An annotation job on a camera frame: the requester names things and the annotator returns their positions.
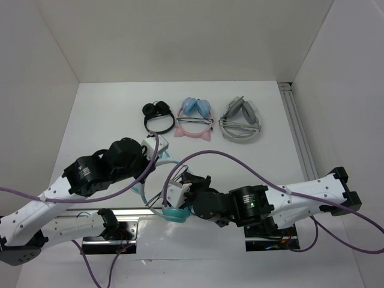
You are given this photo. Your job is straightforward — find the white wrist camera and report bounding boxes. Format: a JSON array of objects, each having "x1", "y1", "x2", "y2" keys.
[
  {"x1": 141, "y1": 134, "x2": 169, "y2": 160},
  {"x1": 166, "y1": 181, "x2": 191, "y2": 208}
]

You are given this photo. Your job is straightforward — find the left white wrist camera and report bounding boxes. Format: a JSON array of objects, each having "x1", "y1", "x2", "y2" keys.
[{"x1": 141, "y1": 134, "x2": 169, "y2": 160}]

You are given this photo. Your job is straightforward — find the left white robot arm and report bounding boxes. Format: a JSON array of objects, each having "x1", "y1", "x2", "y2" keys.
[{"x1": 1, "y1": 134, "x2": 160, "y2": 266}]

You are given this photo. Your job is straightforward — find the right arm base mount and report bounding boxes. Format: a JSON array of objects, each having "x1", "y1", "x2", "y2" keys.
[{"x1": 244, "y1": 219, "x2": 300, "y2": 252}]

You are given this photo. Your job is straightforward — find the grey over-ear headphones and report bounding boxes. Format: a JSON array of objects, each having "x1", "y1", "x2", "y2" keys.
[{"x1": 218, "y1": 96, "x2": 262, "y2": 145}]

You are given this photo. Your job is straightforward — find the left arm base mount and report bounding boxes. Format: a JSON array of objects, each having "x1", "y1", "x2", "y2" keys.
[{"x1": 82, "y1": 209, "x2": 139, "y2": 255}]

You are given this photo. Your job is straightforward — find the aluminium right side rail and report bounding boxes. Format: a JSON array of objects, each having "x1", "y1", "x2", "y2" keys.
[{"x1": 278, "y1": 82, "x2": 318, "y2": 180}]

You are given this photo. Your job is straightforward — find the teal cat-ear headphones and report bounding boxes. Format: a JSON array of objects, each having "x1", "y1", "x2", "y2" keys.
[{"x1": 131, "y1": 151, "x2": 190, "y2": 223}]

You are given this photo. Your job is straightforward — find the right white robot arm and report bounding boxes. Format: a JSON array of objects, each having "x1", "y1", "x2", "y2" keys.
[{"x1": 181, "y1": 167, "x2": 362, "y2": 235}]

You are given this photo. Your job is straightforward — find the small black headphones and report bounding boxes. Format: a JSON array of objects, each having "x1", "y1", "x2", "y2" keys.
[{"x1": 142, "y1": 101, "x2": 176, "y2": 135}]

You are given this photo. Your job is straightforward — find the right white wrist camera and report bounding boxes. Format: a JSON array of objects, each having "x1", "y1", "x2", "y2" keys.
[{"x1": 166, "y1": 181, "x2": 191, "y2": 208}]

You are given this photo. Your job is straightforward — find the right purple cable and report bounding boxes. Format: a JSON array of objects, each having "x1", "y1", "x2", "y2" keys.
[{"x1": 161, "y1": 150, "x2": 384, "y2": 255}]

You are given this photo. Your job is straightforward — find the black headphone audio cable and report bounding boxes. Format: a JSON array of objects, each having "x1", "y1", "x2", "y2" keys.
[{"x1": 143, "y1": 164, "x2": 190, "y2": 211}]

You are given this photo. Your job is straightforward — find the pink and blue cat-ear headphones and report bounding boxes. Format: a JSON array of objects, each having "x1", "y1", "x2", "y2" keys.
[{"x1": 173, "y1": 97, "x2": 214, "y2": 142}]

